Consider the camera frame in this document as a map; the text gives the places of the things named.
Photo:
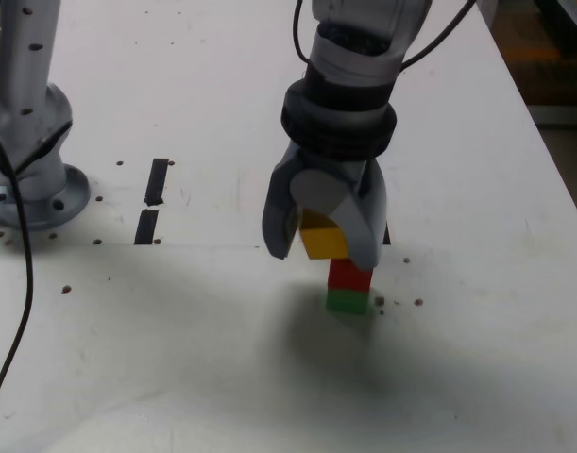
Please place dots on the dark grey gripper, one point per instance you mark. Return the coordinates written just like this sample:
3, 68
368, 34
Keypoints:
335, 165

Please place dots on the yellow cube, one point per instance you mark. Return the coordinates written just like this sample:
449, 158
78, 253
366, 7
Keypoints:
323, 243

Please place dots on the red cube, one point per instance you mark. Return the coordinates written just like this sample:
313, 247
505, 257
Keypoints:
347, 278

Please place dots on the green cube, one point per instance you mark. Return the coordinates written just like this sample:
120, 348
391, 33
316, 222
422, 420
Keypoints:
344, 302

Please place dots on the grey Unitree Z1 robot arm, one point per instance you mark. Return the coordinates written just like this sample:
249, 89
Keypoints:
33, 71

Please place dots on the black tape square outline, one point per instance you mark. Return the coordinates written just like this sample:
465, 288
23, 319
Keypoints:
387, 236

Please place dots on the black tape strip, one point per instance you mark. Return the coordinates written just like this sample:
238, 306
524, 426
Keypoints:
157, 181

